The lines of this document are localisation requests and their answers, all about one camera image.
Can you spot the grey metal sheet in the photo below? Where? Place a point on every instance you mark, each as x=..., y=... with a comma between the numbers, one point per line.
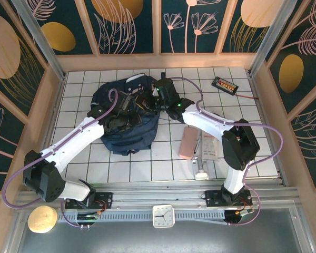
x=173, y=239

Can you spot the aluminium frame post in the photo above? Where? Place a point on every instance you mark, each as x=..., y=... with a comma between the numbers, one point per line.
x=40, y=39
x=275, y=39

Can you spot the black battery charger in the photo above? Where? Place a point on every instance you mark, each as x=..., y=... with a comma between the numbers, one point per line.
x=224, y=85

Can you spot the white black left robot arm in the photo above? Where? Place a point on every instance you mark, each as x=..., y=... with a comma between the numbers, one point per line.
x=76, y=137

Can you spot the navy blue backpack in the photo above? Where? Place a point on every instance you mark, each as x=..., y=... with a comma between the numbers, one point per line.
x=131, y=137

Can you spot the white red printed booklet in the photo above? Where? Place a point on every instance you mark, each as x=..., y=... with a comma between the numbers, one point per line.
x=210, y=150

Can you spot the aluminium mounting rail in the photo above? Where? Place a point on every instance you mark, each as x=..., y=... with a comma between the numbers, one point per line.
x=158, y=196

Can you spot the pink pencil case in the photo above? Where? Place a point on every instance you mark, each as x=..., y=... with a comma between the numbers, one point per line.
x=188, y=143

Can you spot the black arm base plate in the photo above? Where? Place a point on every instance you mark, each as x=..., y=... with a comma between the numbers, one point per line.
x=105, y=199
x=213, y=199

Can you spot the white square analog clock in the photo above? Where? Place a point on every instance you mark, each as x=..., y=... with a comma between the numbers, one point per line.
x=163, y=216

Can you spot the silver white stapler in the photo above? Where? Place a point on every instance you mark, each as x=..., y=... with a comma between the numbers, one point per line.
x=201, y=170

